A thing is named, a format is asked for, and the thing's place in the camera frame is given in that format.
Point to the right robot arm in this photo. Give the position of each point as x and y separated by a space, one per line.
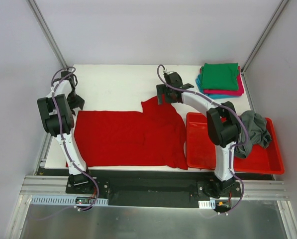
223 127

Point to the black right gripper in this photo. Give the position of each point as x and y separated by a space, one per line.
164 92

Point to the left white cable duct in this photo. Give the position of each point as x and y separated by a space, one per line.
68 201

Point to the right white cable duct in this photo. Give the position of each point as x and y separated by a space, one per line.
210 204

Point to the grey crumpled t-shirt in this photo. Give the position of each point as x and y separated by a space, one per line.
256 127

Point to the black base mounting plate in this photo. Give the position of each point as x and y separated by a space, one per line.
155 188

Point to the white cable duct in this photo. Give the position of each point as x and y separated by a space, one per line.
68 201
210 204

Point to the teal folded t-shirt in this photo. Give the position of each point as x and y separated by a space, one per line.
208 95

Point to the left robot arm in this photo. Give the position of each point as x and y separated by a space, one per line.
58 112

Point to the left aluminium frame post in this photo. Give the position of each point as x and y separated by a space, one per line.
47 32

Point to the red plastic tray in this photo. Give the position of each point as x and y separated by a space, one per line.
200 151

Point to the magenta folded t-shirt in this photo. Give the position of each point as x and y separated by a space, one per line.
221 80

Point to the red t-shirt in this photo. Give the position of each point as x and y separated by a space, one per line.
153 137

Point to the right aluminium frame post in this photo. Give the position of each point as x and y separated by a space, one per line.
264 35

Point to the green folded t-shirt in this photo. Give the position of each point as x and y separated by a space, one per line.
221 76

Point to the aluminium frame post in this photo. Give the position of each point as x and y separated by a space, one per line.
264 35
47 32

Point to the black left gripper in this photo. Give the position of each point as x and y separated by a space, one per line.
75 100

